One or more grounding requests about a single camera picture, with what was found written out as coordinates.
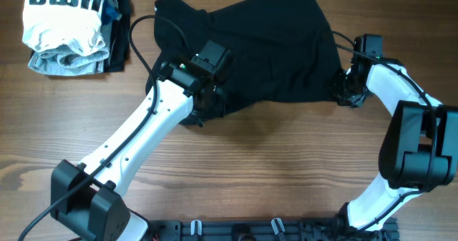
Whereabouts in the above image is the black t-shirt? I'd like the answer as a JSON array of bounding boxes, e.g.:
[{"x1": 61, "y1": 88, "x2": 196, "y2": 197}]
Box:
[{"x1": 153, "y1": 0, "x2": 341, "y2": 125}]

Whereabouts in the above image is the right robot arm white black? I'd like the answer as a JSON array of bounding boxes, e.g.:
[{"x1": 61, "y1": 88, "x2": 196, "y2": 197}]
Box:
[{"x1": 332, "y1": 34, "x2": 457, "y2": 237}]

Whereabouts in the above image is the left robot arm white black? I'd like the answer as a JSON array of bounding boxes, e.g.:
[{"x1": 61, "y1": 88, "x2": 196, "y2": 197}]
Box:
[{"x1": 48, "y1": 41, "x2": 233, "y2": 241}]

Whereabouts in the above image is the black folded garment in pile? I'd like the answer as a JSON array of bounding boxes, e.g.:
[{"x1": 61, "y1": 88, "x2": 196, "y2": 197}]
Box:
[{"x1": 103, "y1": 0, "x2": 132, "y2": 73}]

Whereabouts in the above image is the blue garment in pile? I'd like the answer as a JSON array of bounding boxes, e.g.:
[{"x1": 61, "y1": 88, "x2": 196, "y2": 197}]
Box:
[{"x1": 101, "y1": 0, "x2": 122, "y2": 25}]

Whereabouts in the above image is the grey folded garment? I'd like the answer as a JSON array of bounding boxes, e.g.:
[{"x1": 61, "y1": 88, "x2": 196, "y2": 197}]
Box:
[{"x1": 28, "y1": 34, "x2": 110, "y2": 77}]

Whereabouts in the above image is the white shirt with black lettering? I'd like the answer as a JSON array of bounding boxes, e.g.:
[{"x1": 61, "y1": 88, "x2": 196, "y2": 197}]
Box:
[{"x1": 22, "y1": 0, "x2": 104, "y2": 56}]

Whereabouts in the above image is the right white rail clip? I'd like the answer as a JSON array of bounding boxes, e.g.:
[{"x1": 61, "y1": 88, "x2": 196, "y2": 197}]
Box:
[{"x1": 271, "y1": 217, "x2": 286, "y2": 241}]

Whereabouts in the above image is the white rail clip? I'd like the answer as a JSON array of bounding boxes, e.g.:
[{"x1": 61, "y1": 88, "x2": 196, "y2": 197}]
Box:
[
  {"x1": 190, "y1": 220, "x2": 203, "y2": 237},
  {"x1": 271, "y1": 217, "x2": 286, "y2": 241}
]

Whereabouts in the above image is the left white rail clip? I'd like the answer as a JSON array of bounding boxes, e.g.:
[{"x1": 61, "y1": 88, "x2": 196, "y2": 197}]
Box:
[{"x1": 190, "y1": 220, "x2": 203, "y2": 237}]

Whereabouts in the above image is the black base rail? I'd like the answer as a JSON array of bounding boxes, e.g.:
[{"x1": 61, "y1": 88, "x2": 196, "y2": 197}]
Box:
[{"x1": 149, "y1": 218, "x2": 400, "y2": 241}]

